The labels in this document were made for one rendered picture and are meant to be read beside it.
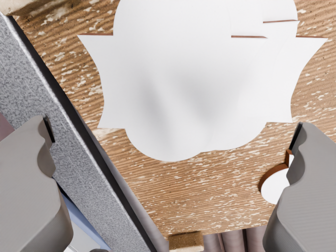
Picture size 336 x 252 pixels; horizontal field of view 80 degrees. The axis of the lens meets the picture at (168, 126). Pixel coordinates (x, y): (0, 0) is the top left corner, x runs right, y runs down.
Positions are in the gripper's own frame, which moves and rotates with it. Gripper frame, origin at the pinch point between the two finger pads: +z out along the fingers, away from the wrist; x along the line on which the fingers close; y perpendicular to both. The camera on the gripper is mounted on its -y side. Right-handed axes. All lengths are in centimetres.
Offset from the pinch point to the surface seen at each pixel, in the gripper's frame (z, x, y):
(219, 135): 4.5, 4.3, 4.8
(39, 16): 9.6, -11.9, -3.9
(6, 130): 103, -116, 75
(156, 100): 3.4, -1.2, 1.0
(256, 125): 5.5, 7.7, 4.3
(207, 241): 11.2, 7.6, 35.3
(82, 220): 16.6, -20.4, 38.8
